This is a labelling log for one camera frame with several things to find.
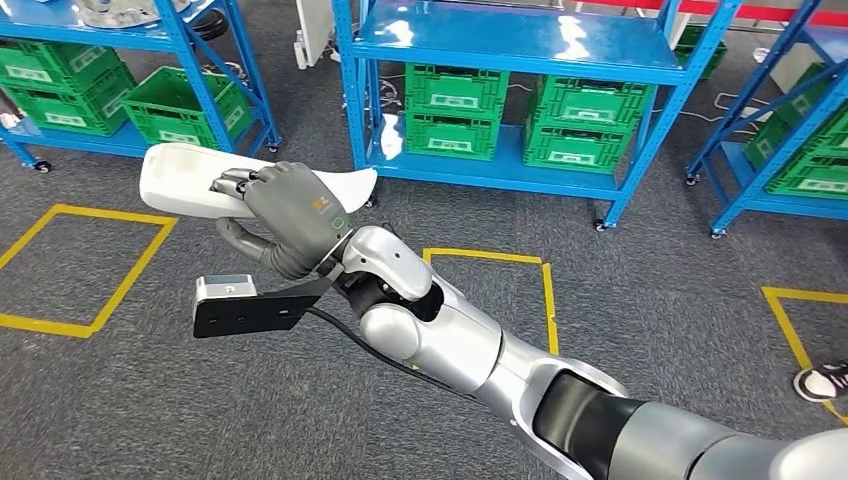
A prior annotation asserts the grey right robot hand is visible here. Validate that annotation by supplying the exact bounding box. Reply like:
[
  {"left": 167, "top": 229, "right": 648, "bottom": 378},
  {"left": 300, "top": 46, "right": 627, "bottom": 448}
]
[{"left": 210, "top": 160, "right": 354, "bottom": 270}]

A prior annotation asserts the white curved plastic shell part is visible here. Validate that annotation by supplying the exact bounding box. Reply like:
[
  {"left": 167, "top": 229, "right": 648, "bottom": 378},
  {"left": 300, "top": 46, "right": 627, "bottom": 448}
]
[{"left": 139, "top": 142, "right": 379, "bottom": 221}]

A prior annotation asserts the grey finned round disc part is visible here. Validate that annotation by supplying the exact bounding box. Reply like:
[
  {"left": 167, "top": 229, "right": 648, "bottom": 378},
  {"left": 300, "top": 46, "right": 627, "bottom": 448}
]
[{"left": 79, "top": 0, "right": 193, "bottom": 31}]

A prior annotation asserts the blue metal shelf rack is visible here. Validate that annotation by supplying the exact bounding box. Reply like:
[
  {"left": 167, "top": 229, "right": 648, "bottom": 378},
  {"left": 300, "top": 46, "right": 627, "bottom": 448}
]
[
  {"left": 331, "top": 0, "right": 747, "bottom": 233},
  {"left": 0, "top": 0, "right": 284, "bottom": 175},
  {"left": 685, "top": 0, "right": 848, "bottom": 240}
]

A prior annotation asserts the green plastic crate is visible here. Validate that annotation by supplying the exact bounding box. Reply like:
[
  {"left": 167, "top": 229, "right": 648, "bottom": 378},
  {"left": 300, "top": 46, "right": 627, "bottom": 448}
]
[
  {"left": 674, "top": 25, "right": 729, "bottom": 82},
  {"left": 1, "top": 66, "right": 138, "bottom": 138},
  {"left": 404, "top": 62, "right": 511, "bottom": 123},
  {"left": 743, "top": 112, "right": 796, "bottom": 172},
  {"left": 533, "top": 74, "right": 655, "bottom": 135},
  {"left": 765, "top": 148, "right": 848, "bottom": 202},
  {"left": 771, "top": 62, "right": 837, "bottom": 130},
  {"left": 0, "top": 39, "right": 126, "bottom": 94},
  {"left": 122, "top": 66, "right": 254, "bottom": 152},
  {"left": 523, "top": 122, "right": 642, "bottom": 176},
  {"left": 404, "top": 112, "right": 503, "bottom": 162},
  {"left": 804, "top": 99, "right": 848, "bottom": 160}
]

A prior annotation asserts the yellow floor tape square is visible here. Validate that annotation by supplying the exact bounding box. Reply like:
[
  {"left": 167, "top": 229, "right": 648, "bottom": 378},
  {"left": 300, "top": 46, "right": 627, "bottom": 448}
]
[
  {"left": 422, "top": 248, "right": 561, "bottom": 357},
  {"left": 0, "top": 203, "right": 180, "bottom": 340},
  {"left": 761, "top": 286, "right": 848, "bottom": 427}
]

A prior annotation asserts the white board panel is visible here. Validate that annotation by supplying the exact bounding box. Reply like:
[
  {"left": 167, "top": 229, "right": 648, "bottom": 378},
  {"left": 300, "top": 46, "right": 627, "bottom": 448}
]
[{"left": 294, "top": 0, "right": 336, "bottom": 71}]

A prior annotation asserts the red barrier belt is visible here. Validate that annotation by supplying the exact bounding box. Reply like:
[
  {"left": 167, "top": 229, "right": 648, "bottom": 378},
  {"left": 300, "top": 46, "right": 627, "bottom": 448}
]
[{"left": 576, "top": 0, "right": 848, "bottom": 29}]

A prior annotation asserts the person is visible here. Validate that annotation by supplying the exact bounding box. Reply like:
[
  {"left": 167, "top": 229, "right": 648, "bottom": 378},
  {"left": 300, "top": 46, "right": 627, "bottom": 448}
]
[{"left": 793, "top": 360, "right": 848, "bottom": 404}]

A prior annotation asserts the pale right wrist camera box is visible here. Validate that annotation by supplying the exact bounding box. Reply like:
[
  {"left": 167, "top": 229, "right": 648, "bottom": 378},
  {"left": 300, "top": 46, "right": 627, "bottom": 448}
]
[{"left": 193, "top": 273, "right": 258, "bottom": 313}]

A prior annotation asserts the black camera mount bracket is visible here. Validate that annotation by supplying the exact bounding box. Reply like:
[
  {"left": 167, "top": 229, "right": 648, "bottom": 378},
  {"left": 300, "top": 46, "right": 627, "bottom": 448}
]
[{"left": 193, "top": 278, "right": 334, "bottom": 340}]

